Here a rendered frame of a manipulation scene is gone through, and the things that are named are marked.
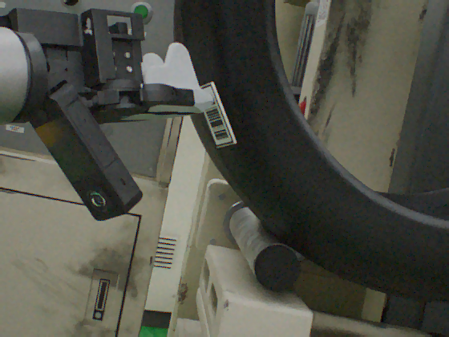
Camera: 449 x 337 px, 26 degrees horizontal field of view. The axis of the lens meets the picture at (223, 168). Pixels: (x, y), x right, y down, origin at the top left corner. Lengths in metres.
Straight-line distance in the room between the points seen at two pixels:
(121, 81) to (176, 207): 3.74
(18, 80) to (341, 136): 0.66
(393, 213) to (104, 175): 0.29
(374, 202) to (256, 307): 0.15
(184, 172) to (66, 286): 2.89
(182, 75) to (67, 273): 0.84
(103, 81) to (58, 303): 0.91
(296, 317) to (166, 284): 3.64
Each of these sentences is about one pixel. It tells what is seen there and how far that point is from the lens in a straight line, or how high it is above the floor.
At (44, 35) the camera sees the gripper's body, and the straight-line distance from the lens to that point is 0.78.
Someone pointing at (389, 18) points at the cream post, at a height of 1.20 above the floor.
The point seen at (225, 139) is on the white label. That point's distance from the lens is 0.90.
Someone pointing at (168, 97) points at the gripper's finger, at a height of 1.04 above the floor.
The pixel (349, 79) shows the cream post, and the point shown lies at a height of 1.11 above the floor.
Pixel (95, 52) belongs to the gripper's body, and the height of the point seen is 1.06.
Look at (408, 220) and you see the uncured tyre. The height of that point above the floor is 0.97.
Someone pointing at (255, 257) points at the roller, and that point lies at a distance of 0.94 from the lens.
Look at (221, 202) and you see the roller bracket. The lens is 1.27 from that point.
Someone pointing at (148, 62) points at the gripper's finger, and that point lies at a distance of 0.88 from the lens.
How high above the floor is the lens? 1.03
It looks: 3 degrees down
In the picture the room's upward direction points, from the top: 12 degrees clockwise
